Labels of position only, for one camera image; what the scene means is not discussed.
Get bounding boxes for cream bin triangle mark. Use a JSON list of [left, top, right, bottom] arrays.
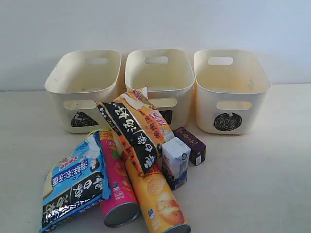
[[44, 50, 121, 133]]

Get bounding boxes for white blue milk carton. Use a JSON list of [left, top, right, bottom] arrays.
[[162, 137, 191, 190]]

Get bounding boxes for cream bin square mark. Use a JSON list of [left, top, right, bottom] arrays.
[[125, 49, 195, 130]]

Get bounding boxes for cream bin circle mark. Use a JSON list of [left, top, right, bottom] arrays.
[[193, 50, 271, 135]]

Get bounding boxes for blue instant noodle bag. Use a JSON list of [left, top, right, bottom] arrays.
[[40, 130, 112, 233]]

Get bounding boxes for purple drink carton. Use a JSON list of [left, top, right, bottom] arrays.
[[173, 127, 206, 166]]

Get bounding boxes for pink Lays chip can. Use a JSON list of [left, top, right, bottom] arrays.
[[99, 130, 140, 228]]

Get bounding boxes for yellow Lays chip can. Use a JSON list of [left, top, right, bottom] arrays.
[[122, 152, 191, 233]]

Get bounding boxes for orange instant noodle bag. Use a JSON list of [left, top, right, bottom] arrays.
[[96, 87, 174, 175]]

